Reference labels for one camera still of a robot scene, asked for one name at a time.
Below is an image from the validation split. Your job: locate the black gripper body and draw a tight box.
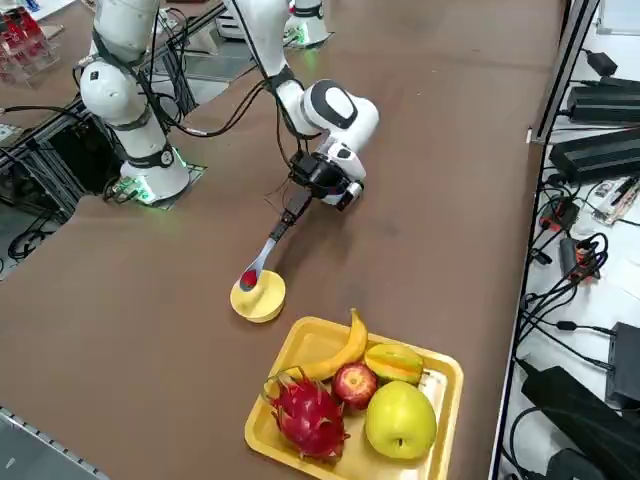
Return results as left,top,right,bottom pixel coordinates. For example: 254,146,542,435
289,152,346,197

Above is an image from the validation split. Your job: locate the light blue spoon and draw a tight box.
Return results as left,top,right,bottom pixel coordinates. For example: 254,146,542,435
238,235,279,292

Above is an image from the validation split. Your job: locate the yellow bowl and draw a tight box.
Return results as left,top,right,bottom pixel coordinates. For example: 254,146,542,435
229,269,287,324

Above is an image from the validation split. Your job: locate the yellow plastic tray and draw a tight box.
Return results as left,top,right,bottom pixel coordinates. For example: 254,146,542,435
243,315,465,480

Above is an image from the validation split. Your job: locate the yellow banana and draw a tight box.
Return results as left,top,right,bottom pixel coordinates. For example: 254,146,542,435
292,307,370,382

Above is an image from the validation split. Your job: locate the white box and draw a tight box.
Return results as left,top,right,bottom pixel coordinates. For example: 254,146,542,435
216,9,251,42

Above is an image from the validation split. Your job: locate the yellow star fruit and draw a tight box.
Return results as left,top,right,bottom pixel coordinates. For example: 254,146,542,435
363,343,426,385

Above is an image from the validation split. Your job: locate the red apple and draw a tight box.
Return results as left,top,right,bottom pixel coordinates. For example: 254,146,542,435
332,362,380,415

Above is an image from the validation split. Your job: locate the pink dragon fruit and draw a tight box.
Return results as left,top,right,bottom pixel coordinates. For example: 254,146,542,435
263,366,351,464

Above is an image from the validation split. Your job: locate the large yellow-green apple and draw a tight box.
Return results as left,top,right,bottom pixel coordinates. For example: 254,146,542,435
364,380,439,460

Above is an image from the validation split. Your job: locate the orange and black plug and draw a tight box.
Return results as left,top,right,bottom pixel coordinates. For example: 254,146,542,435
558,236,603,285
538,196,581,232

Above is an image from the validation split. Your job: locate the long black power adapter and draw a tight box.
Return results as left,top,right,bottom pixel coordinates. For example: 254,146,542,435
567,84,640,126
548,127,640,185

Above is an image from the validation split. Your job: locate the circuit board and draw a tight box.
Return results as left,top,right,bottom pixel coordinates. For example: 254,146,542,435
591,175,640,227

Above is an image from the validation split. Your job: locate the small black power adapter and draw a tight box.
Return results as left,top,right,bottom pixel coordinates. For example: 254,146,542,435
584,49,620,77

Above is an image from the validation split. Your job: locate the clear box with red items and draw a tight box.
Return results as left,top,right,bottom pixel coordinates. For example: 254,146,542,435
0,9,62,90

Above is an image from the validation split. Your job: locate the black box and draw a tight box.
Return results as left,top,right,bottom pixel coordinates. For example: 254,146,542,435
603,321,640,407

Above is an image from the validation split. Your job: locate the black round device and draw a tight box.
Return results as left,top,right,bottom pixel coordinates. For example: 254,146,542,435
544,447,596,480

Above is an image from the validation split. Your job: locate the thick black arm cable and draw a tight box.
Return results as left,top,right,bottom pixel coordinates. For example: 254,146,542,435
172,74,306,174

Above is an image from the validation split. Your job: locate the black metal frame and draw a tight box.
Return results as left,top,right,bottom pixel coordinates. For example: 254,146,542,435
0,107,126,224

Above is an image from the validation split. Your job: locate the aluminium camera pole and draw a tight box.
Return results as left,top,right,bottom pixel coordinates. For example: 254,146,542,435
528,0,601,145

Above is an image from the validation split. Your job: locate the grey aluminium rail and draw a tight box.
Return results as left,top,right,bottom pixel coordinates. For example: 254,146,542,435
0,404,109,480

